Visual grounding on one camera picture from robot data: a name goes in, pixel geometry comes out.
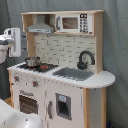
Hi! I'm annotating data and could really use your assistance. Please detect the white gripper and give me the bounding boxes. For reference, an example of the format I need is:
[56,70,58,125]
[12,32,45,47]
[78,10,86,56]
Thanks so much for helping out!
[9,28,21,57]

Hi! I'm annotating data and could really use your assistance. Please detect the small metal pot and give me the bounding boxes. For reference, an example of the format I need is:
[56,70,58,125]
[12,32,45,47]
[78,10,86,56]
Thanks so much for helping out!
[25,56,40,67]

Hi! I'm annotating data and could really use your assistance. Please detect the white toy microwave door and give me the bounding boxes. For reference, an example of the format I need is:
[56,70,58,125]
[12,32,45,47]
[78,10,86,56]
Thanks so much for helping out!
[56,14,93,34]

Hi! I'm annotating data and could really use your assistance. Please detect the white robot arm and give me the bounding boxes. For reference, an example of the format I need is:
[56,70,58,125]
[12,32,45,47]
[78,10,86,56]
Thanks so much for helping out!
[0,27,43,128]

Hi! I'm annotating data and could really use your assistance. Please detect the wooden toy kitchen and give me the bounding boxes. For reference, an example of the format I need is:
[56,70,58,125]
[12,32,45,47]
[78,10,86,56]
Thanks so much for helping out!
[9,10,115,128]

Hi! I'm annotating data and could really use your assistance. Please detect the left red stove knob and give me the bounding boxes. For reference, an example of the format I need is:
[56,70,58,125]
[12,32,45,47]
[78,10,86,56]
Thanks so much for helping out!
[13,75,20,83]

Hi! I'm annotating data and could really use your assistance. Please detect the red stove knob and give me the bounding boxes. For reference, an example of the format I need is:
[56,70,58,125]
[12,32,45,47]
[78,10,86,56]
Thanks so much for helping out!
[33,81,38,87]
[13,75,20,83]

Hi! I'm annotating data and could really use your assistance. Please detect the black toy stovetop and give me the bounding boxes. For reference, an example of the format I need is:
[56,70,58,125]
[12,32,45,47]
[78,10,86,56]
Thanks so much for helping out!
[20,63,57,73]

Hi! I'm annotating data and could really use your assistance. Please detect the grey range hood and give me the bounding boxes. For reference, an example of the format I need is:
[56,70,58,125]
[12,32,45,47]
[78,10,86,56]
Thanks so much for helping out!
[26,15,49,33]

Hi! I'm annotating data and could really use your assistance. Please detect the right red stove knob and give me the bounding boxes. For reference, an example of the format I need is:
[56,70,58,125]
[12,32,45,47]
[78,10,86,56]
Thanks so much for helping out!
[33,81,38,87]

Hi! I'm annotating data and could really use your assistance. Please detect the toy oven door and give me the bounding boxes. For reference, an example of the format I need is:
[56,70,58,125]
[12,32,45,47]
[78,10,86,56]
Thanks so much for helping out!
[18,90,39,114]

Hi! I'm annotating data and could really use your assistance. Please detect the grey toy sink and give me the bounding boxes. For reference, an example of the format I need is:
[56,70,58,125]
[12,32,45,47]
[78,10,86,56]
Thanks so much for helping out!
[52,67,93,81]

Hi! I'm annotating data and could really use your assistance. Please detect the black toy faucet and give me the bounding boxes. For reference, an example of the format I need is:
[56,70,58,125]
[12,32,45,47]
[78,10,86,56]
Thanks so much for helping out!
[77,50,95,70]

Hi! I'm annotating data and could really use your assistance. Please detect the white cabinet door with dispenser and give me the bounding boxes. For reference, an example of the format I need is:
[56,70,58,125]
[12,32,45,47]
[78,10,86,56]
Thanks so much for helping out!
[46,81,83,128]

